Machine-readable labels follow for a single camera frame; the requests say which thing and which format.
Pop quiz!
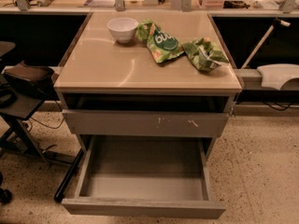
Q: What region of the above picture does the grey open bottom drawer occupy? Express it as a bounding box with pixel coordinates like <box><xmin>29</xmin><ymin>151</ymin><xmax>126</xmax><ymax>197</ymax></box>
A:
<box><xmin>63</xmin><ymin>135</ymin><xmax>225</xmax><ymax>219</ymax></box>

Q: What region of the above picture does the black cable on floor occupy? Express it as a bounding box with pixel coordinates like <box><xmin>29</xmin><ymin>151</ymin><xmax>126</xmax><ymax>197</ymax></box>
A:
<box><xmin>29</xmin><ymin>100</ymin><xmax>65</xmax><ymax>131</ymax></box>

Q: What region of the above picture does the black bag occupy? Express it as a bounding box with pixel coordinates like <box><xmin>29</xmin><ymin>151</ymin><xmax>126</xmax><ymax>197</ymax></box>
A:
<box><xmin>4</xmin><ymin>62</ymin><xmax>54</xmax><ymax>99</ymax></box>

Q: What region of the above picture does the crumpled green snack bag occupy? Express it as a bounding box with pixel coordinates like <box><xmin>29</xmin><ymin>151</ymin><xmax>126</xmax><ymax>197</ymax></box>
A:
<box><xmin>182</xmin><ymin>38</ymin><xmax>229</xmax><ymax>73</ymax></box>

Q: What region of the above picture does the white bowl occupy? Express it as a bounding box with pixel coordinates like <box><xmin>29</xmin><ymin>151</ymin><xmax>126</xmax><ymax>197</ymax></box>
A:
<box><xmin>107</xmin><ymin>18</ymin><xmax>138</xmax><ymax>43</ymax></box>

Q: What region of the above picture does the grey middle drawer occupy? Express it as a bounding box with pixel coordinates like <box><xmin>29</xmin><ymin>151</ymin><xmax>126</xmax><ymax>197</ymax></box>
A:
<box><xmin>63</xmin><ymin>109</ymin><xmax>228</xmax><ymax>137</ymax></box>

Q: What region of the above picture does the green chip bag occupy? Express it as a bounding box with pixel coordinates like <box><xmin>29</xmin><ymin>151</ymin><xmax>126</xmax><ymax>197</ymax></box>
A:
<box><xmin>136</xmin><ymin>20</ymin><xmax>184</xmax><ymax>63</ymax></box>

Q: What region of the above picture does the grey drawer cabinet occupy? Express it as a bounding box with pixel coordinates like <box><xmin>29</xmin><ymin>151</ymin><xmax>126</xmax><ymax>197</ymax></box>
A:
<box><xmin>55</xmin><ymin>10</ymin><xmax>241</xmax><ymax>153</ymax></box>

